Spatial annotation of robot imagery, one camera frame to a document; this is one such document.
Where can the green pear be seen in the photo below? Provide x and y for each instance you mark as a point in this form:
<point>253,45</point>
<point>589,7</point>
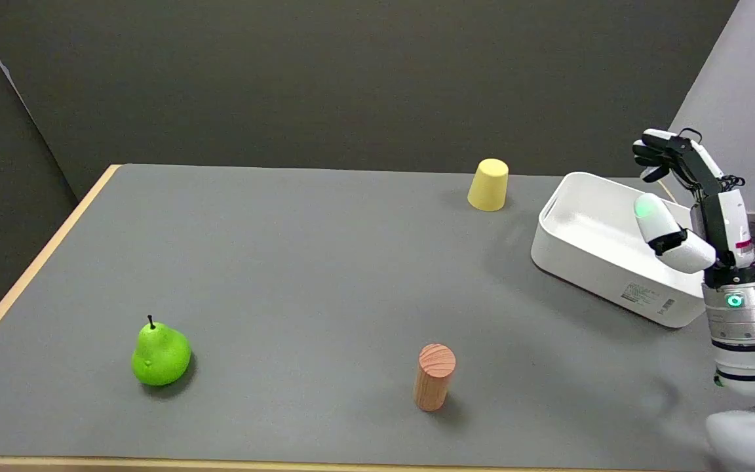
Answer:
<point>160,357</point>

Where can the white plastic bin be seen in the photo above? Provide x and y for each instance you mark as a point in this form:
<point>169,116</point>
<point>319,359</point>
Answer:
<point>587,242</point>

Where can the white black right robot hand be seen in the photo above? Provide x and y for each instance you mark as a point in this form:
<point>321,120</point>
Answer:
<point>725,223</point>

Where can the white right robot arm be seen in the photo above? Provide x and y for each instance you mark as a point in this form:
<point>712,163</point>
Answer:
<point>741,341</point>

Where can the yellow upturned cup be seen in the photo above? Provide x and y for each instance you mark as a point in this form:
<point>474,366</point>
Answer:
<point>488,187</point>

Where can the wooden cylinder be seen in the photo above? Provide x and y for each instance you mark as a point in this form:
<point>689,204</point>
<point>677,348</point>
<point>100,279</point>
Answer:
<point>434,380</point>

